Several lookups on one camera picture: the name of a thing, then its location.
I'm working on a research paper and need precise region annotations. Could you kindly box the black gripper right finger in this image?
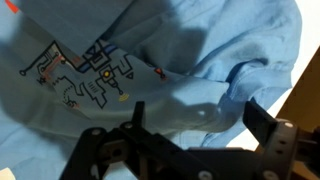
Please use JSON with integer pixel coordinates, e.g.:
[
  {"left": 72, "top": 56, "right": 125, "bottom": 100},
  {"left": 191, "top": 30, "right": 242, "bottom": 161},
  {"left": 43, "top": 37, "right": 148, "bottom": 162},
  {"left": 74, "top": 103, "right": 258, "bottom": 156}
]
[{"left": 243, "top": 99, "right": 320, "bottom": 180}]

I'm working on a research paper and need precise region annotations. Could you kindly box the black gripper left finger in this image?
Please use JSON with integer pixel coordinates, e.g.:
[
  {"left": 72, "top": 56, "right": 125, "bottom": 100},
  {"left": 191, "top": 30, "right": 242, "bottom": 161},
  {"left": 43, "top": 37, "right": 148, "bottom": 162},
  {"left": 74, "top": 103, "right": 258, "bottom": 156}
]
[{"left": 59, "top": 101, "right": 214, "bottom": 180}]

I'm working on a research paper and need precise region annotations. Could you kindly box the blue printed cloth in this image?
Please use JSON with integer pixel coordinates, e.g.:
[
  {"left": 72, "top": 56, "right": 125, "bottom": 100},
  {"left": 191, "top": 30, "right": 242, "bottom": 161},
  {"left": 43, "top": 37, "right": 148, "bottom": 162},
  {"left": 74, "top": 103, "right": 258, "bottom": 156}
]
[{"left": 0, "top": 0, "right": 303, "bottom": 180}]

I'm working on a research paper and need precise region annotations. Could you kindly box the wooden bed frame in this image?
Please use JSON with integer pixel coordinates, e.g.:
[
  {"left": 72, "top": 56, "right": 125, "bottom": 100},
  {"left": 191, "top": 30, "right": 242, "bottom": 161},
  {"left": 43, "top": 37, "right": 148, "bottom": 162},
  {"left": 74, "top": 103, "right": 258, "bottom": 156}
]
[{"left": 275, "top": 46, "right": 320, "bottom": 133}]

